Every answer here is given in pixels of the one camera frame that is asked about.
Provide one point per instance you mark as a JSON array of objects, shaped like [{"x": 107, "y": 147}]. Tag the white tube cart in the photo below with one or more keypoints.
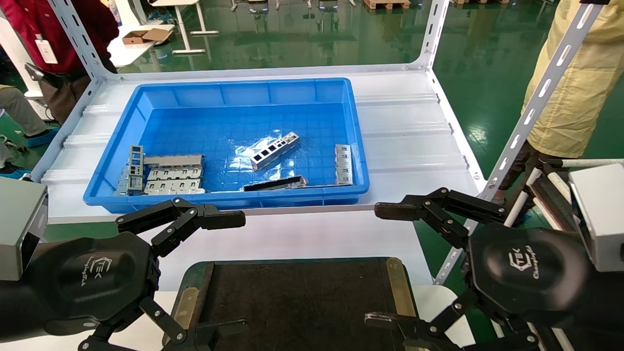
[{"x": 551, "y": 195}]

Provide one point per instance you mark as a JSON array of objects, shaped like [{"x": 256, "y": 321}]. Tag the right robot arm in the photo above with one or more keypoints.
[{"x": 607, "y": 302}]

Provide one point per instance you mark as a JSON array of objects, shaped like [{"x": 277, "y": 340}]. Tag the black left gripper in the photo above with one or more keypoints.
[{"x": 92, "y": 278}]

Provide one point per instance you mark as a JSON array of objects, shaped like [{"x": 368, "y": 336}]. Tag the open cardboard box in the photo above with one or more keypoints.
[{"x": 146, "y": 35}]

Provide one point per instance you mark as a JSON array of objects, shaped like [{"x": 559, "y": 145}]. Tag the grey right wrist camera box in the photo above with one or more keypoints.
[{"x": 602, "y": 209}]

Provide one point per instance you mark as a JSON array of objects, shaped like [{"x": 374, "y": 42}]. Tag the dark flat metal part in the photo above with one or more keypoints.
[{"x": 275, "y": 184}]

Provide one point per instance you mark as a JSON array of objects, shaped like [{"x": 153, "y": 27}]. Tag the white slotted metal shelf rack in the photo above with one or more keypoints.
[{"x": 409, "y": 136}]

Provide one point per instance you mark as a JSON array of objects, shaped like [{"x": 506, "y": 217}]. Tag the wooden pallet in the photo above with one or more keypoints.
[{"x": 386, "y": 4}]

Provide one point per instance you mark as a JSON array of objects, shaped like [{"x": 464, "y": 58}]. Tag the leaning grey metal part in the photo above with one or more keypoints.
[{"x": 122, "y": 183}]

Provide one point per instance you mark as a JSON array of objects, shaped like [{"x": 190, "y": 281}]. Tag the seated person beige trousers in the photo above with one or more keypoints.
[{"x": 17, "y": 112}]

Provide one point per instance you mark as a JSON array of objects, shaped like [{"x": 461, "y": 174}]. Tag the white desk with legs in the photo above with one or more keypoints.
[{"x": 187, "y": 24}]

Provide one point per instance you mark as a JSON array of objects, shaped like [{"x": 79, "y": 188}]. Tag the person in yellow gown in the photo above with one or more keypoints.
[{"x": 580, "y": 87}]

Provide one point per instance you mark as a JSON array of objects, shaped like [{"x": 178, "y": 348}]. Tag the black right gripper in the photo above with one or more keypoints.
[{"x": 526, "y": 273}]

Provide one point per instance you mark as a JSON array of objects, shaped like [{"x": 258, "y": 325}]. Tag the blue plastic bin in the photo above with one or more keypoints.
[{"x": 234, "y": 92}]

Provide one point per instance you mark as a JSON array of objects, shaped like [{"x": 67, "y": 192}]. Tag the silver metal cage part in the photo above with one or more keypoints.
[{"x": 343, "y": 165}]

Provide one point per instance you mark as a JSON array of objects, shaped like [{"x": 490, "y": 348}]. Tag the clear plastic film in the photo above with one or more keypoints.
[{"x": 243, "y": 158}]

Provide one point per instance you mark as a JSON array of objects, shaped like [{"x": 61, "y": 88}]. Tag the black container tray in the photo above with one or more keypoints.
[{"x": 302, "y": 302}]

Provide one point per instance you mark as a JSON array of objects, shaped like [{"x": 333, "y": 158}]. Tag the white background table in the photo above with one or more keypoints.
[{"x": 126, "y": 52}]

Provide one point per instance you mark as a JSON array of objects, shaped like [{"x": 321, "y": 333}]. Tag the silver metal part square holes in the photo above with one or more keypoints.
[{"x": 273, "y": 151}]

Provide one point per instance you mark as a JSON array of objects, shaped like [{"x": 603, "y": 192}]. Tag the person in red top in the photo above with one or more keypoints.
[{"x": 53, "y": 24}]

